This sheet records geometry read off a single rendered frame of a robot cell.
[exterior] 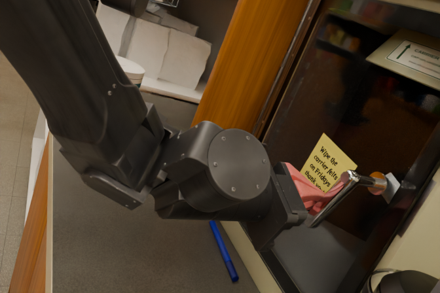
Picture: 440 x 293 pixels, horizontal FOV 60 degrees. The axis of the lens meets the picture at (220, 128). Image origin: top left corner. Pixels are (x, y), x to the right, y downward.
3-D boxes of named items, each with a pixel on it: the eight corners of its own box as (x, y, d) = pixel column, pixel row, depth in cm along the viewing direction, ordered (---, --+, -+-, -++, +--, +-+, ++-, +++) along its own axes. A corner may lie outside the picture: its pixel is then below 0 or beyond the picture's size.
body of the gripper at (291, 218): (269, 141, 43) (211, 133, 40) (304, 219, 36) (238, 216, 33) (243, 176, 47) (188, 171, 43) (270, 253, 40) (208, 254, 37)
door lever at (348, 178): (339, 235, 46) (329, 218, 48) (393, 184, 41) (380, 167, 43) (306, 233, 44) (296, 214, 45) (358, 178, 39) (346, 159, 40)
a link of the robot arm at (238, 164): (123, 108, 39) (77, 180, 34) (165, 51, 29) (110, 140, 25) (218, 169, 42) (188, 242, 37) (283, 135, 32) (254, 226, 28)
